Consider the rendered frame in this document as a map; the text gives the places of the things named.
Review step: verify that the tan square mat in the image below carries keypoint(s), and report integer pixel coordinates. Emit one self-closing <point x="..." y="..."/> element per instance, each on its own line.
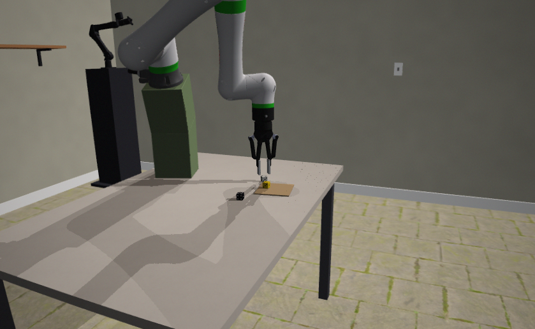
<point x="275" y="189"/>

